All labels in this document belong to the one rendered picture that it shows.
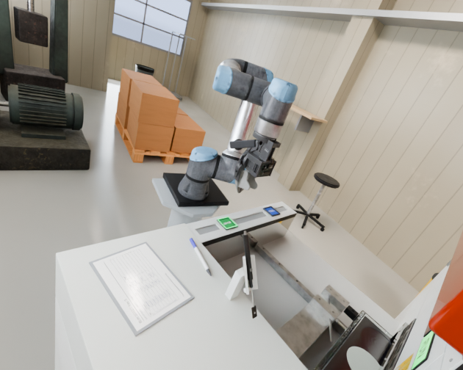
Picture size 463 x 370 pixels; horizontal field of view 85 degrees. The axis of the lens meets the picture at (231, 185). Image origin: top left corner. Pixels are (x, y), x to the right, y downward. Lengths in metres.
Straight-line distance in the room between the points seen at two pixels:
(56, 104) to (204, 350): 2.67
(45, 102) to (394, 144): 3.60
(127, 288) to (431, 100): 3.21
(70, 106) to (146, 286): 2.51
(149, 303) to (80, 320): 0.13
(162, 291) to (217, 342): 0.16
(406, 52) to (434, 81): 0.49
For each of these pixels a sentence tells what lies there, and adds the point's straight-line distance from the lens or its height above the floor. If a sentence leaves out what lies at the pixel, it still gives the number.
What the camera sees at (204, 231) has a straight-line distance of 0.84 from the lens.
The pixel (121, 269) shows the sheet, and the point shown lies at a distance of 0.67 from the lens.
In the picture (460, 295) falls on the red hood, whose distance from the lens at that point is 0.48.
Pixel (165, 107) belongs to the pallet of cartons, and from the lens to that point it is 3.15.
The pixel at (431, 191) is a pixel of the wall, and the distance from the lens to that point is 3.24.
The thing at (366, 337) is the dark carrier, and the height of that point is 0.90.
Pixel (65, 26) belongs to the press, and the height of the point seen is 1.12.
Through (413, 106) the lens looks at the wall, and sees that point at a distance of 3.42.
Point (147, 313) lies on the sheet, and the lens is 0.61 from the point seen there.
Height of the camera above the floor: 1.47
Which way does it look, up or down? 26 degrees down
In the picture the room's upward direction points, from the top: 20 degrees clockwise
